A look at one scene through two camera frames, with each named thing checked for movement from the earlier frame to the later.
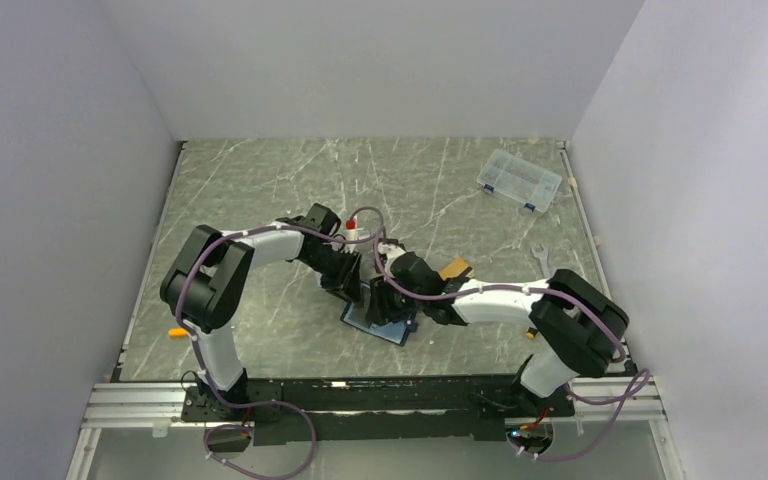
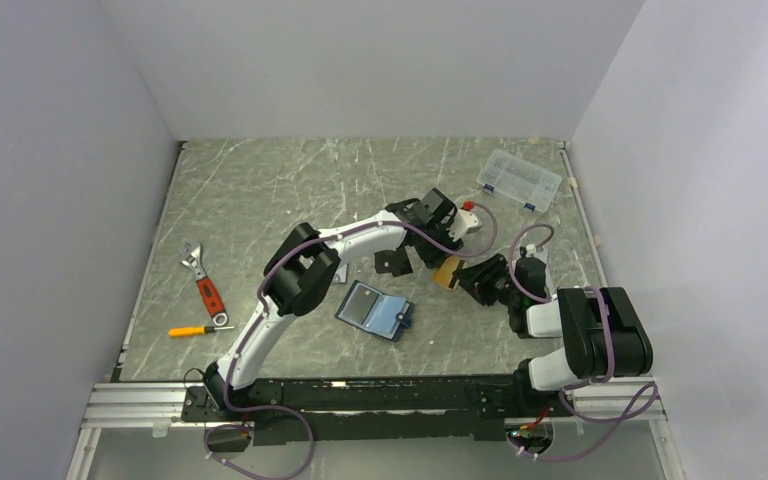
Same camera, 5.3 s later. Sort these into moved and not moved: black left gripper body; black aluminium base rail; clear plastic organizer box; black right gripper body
Moved: black left gripper body; black right gripper body
Not moved: clear plastic organizer box; black aluminium base rail
